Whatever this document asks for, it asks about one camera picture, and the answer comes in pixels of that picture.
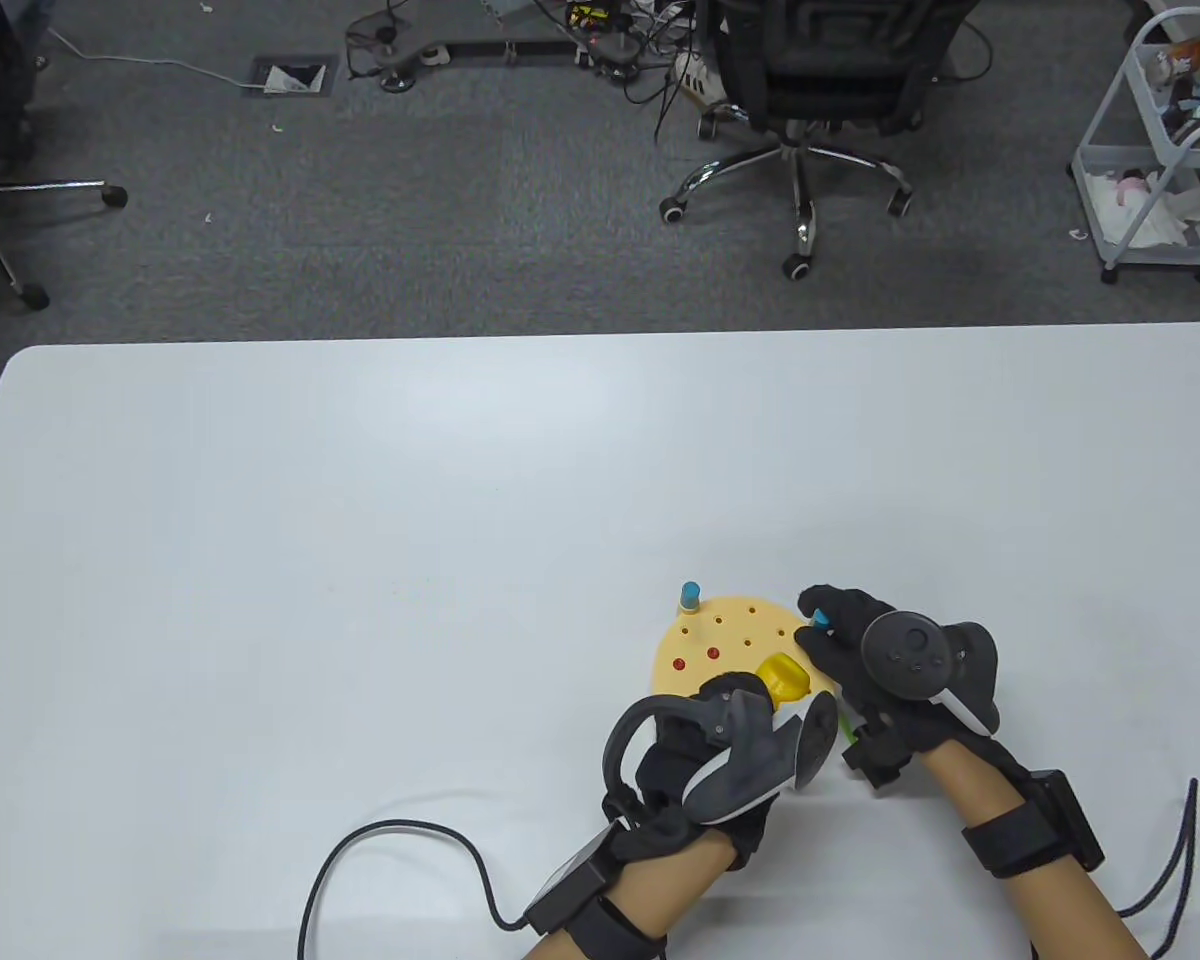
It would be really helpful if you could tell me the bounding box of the floor outlet box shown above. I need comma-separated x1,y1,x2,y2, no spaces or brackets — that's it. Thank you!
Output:
243,57,337,98

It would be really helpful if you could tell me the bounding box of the person's right forearm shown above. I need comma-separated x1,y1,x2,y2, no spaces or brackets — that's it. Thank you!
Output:
920,740,1151,960

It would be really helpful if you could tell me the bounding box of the yellow round tap bench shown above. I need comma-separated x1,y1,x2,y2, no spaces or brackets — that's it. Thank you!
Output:
653,580,841,723

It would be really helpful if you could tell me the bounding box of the tangle of black cables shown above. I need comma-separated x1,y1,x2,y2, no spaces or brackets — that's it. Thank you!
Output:
535,0,731,141

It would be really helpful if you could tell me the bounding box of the white floor cable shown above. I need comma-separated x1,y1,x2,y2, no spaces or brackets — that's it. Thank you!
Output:
48,25,261,93

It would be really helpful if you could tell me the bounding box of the black cable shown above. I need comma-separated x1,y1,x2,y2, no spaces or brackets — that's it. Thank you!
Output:
1120,778,1200,960
298,820,533,960

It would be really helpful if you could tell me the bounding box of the grey desk base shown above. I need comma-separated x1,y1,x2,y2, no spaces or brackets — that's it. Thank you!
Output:
345,12,581,93

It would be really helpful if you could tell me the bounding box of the white crumpled cloth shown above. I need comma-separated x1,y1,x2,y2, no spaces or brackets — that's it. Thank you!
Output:
1088,168,1200,249

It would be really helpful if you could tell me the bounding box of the person's right hand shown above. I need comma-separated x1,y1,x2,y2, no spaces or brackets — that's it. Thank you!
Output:
797,585,1027,793

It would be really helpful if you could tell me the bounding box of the person's left hand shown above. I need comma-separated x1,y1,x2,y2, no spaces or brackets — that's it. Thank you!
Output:
608,672,773,871

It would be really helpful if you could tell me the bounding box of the person's left forearm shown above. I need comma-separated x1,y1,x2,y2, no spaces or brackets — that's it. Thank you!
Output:
520,825,741,960

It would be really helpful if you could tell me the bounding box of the black wrist camera strap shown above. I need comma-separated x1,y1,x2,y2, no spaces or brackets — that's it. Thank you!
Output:
523,830,671,960
960,770,1106,879

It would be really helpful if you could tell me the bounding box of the black grey hand controller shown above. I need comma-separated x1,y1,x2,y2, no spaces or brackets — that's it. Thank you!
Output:
602,688,841,827
860,612,1001,739

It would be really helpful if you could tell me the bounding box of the yellow toy hammer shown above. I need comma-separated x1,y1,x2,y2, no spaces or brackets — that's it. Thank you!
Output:
755,655,813,709

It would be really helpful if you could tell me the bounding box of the white utility cart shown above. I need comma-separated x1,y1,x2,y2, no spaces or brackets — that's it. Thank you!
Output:
1068,8,1200,286

